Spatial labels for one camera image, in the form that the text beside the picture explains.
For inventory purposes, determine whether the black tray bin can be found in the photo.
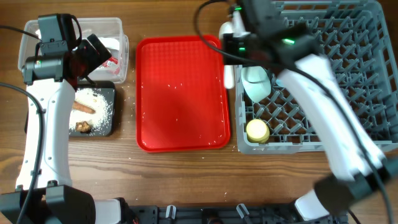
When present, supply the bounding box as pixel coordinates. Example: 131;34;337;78
26;79;116;140

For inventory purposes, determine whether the red and white wrapper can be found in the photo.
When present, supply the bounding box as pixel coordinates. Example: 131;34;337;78
93;37;121;75

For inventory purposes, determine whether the red serving tray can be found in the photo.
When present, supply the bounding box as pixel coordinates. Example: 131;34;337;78
136;35;231;153

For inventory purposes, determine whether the brown food scrap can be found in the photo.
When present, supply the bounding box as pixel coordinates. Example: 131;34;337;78
75;121;91;133

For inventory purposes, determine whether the clear plastic bin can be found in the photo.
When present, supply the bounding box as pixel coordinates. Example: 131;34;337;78
17;17;129;84

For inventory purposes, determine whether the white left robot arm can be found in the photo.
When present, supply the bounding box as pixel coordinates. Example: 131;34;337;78
1;14;131;223

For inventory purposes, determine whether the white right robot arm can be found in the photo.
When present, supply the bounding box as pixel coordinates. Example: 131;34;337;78
218;1;397;223

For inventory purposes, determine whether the white plastic spoon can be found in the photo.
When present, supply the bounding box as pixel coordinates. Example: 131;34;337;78
218;22;235;90

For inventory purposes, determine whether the white rice pile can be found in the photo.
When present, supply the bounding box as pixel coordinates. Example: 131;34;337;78
69;88;115;136

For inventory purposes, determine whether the grey dishwasher rack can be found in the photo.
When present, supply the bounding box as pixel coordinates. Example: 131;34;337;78
234;1;397;154

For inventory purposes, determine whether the yellow plastic cup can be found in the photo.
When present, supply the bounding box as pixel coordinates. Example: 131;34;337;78
246;119;270;144

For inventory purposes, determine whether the light green bowl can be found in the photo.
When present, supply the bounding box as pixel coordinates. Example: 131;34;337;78
241;66;271;103

